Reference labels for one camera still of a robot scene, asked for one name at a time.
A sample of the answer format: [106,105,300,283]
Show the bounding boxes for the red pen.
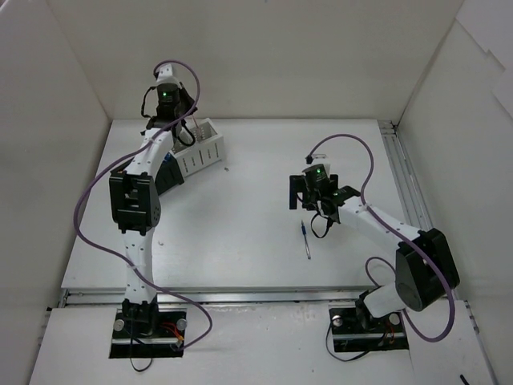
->
[192,116,201,141]

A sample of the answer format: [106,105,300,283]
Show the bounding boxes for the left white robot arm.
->
[109,81,194,337]

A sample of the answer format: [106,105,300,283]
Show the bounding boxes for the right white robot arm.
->
[289,168,460,330]

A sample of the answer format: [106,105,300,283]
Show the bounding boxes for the blue pen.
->
[301,220,311,260]

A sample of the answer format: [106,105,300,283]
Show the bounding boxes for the white slotted container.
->
[172,118,226,178]

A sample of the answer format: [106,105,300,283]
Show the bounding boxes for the black slotted container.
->
[155,152,184,196]

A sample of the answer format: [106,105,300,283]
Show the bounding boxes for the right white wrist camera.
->
[306,153,331,174]

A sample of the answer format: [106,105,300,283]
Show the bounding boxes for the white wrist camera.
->
[306,153,331,174]
[154,63,180,85]

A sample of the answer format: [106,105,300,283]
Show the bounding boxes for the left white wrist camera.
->
[154,63,180,85]

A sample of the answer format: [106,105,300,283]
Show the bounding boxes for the aluminium side rail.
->
[378,120,458,300]

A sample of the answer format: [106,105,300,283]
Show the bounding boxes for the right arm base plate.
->
[327,307,409,355]

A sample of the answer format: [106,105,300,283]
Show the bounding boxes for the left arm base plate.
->
[109,308,188,359]

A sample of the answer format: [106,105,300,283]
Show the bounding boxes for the aluminium front rail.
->
[59,286,370,307]

